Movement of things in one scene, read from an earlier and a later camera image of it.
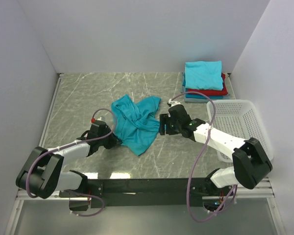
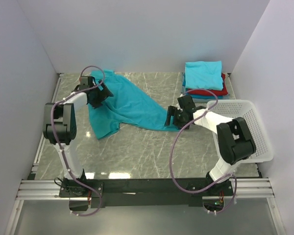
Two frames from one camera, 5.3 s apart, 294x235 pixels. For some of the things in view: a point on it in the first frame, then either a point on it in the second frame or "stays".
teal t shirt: (137, 124) -> (129, 105)
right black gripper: (163, 124) -> (171, 116)
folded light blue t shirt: (204, 75) stays
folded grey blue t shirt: (193, 100) stays
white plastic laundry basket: (241, 119) stays
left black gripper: (111, 141) -> (103, 91)
